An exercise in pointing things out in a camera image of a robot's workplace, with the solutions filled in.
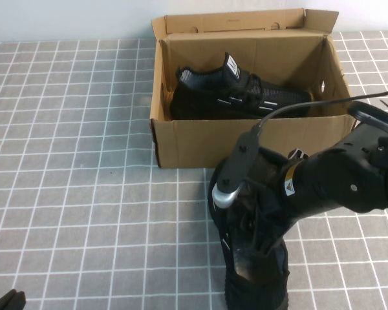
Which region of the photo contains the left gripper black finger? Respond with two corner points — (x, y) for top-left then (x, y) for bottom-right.
(9, 291), (27, 310)
(0, 289), (18, 310)

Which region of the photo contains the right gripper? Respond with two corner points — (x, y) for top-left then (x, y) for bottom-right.
(241, 150), (294, 258)

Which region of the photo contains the black knit sneaker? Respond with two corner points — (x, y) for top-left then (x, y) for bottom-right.
(208, 163), (290, 310)
(170, 52), (313, 119)

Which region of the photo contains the brown cardboard shoe box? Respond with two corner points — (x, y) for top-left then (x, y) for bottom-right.
(150, 8), (360, 169)

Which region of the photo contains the grey white-checked tablecloth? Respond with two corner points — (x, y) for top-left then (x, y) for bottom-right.
(0, 30), (388, 310)

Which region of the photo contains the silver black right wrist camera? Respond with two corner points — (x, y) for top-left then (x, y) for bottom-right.
(211, 124), (263, 211)

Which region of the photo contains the black right camera cable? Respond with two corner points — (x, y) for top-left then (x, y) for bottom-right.
(253, 88), (388, 130)

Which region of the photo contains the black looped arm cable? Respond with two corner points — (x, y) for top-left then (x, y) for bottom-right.
(347, 101), (388, 136)

